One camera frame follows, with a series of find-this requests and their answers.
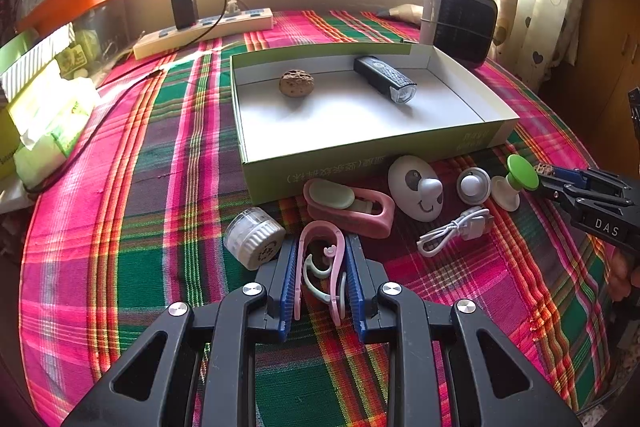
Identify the small pink clip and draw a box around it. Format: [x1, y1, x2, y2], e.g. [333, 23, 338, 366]
[294, 220, 346, 326]

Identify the white cylindrical cap device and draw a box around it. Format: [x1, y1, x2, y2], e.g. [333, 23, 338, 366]
[224, 207, 285, 271]

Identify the large pink silicone holder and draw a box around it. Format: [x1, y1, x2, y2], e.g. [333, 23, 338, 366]
[303, 179, 395, 239]

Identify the small white round suction hook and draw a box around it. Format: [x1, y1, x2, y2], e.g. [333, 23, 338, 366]
[456, 167, 491, 207]

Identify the white usb cable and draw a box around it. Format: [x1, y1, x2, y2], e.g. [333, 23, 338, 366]
[415, 204, 496, 259]

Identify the brown walnut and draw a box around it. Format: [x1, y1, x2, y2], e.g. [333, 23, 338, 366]
[279, 69, 314, 98]
[534, 162, 554, 176]

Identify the person's right hand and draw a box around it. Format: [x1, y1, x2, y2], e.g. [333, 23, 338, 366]
[605, 246, 640, 303]

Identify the green white cardboard box tray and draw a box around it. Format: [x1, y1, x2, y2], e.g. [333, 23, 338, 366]
[230, 42, 520, 205]

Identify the plaid pink green tablecloth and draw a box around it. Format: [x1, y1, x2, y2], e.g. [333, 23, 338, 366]
[18, 11, 611, 426]

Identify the white black desk heater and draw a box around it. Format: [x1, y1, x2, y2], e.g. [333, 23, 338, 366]
[420, 0, 498, 68]

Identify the black bike light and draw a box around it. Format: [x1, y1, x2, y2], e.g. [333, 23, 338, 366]
[354, 56, 418, 105]

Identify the beige wrapped tool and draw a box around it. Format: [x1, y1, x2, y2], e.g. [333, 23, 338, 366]
[376, 4, 423, 27]

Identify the beige power strip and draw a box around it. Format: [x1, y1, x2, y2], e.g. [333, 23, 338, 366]
[132, 8, 273, 60]

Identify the white plug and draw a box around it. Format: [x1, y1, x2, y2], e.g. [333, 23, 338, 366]
[224, 0, 248, 15]

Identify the green tissue pack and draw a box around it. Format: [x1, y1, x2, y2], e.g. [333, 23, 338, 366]
[10, 77, 100, 190]

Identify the black charger adapter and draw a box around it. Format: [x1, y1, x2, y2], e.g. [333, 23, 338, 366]
[170, 0, 198, 30]

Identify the yellow box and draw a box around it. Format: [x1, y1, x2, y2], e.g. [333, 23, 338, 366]
[0, 107, 21, 180]

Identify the green white striped box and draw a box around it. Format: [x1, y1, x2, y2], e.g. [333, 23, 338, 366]
[1, 23, 75, 106]

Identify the black charger cable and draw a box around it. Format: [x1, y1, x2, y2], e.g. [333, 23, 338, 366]
[24, 0, 229, 195]

